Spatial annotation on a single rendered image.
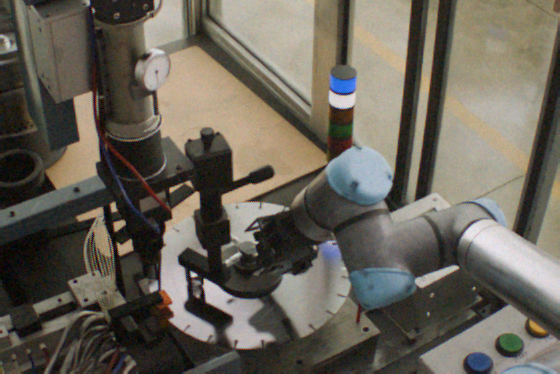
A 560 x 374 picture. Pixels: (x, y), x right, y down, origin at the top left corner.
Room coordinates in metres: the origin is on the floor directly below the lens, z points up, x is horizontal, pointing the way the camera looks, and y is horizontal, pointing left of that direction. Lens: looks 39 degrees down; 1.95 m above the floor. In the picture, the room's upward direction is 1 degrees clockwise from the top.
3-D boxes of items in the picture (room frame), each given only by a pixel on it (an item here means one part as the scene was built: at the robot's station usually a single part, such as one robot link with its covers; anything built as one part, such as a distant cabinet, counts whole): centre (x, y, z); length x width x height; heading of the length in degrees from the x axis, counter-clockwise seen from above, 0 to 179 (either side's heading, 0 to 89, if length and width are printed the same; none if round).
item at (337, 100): (1.22, -0.11, 1.11); 0.05 x 0.04 x 0.03; 32
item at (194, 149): (0.90, 0.10, 1.17); 0.06 x 0.05 x 0.20; 113
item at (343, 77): (1.22, -0.11, 1.14); 0.05 x 0.04 x 0.03; 32
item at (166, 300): (0.86, 0.21, 0.95); 0.10 x 0.03 x 0.07; 122
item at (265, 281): (0.96, 0.05, 0.96); 0.11 x 0.11 x 0.03
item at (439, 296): (1.09, -0.27, 0.82); 0.18 x 0.18 x 0.15; 32
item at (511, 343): (0.83, -0.38, 0.90); 0.04 x 0.04 x 0.02
